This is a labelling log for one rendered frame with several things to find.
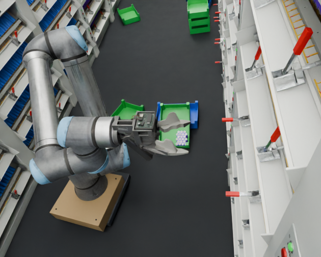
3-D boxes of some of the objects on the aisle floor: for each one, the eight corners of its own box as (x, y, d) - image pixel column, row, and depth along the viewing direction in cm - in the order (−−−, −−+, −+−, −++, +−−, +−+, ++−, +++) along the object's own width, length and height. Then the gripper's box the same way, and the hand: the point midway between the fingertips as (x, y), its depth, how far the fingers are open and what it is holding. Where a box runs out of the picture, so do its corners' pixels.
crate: (156, 129, 190) (154, 122, 184) (159, 109, 203) (157, 101, 197) (197, 128, 184) (197, 121, 178) (198, 108, 197) (197, 100, 191)
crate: (124, 140, 187) (121, 134, 181) (102, 132, 196) (99, 126, 190) (145, 112, 202) (143, 105, 196) (125, 106, 211) (122, 99, 205)
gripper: (105, 144, 66) (187, 145, 63) (118, 100, 76) (190, 99, 73) (113, 162, 73) (188, 164, 69) (125, 120, 83) (191, 120, 79)
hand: (187, 137), depth 73 cm, fingers open, 9 cm apart
